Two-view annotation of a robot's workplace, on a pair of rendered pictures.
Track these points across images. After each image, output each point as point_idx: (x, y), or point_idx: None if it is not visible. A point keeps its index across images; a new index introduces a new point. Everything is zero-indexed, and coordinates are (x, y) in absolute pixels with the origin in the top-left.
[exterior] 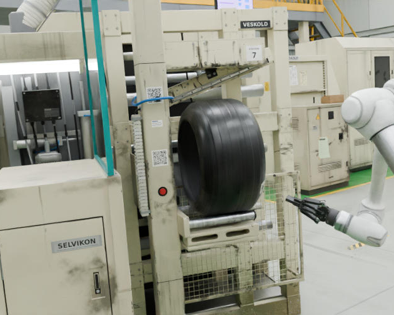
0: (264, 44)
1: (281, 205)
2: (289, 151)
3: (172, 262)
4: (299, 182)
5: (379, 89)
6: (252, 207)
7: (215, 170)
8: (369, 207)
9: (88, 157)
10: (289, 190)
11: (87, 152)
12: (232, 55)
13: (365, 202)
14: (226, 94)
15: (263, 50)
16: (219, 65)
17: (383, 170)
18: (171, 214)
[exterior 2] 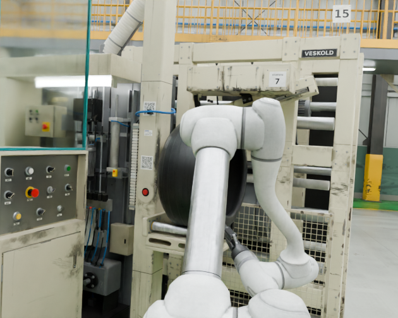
0: (290, 70)
1: (325, 250)
2: (342, 193)
3: (145, 257)
4: (331, 227)
5: (227, 106)
6: (274, 238)
7: (160, 179)
8: (281, 257)
9: (111, 154)
10: (336, 236)
11: (111, 149)
12: (254, 81)
13: (283, 250)
14: None
15: (288, 76)
16: (240, 89)
17: (266, 211)
18: (150, 213)
